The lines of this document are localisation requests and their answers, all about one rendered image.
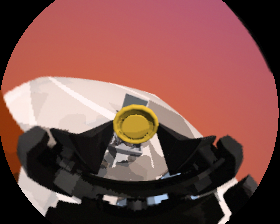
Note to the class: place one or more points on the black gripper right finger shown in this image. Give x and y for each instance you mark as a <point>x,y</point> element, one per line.
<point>179,149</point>

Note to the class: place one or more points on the dark grey dish rack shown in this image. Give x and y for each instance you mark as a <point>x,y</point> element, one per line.
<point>116,144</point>

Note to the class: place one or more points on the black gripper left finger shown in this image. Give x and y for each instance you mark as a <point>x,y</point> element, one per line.
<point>90,145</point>

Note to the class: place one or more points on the gold round plate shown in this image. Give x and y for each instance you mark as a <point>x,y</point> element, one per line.
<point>135,123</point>

